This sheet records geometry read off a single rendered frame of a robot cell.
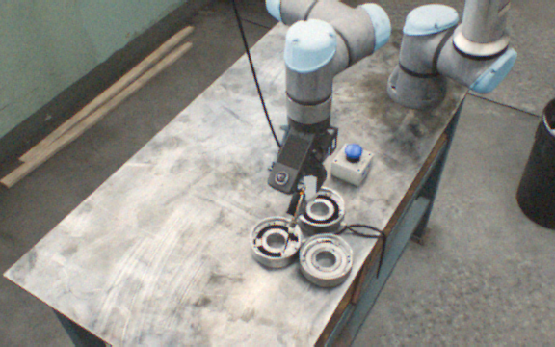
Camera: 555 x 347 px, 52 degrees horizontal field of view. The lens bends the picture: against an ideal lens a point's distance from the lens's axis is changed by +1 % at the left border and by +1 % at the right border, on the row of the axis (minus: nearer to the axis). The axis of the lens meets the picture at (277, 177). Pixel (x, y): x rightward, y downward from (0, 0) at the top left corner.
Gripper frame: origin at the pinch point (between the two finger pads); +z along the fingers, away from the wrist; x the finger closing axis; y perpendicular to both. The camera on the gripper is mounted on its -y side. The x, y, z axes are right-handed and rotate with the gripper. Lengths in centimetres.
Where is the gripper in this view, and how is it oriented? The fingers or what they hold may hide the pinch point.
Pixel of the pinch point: (300, 197)
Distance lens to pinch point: 106.7
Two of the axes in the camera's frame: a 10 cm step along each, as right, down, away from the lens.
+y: 5.1, -6.4, 5.7
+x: -8.6, -3.7, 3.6
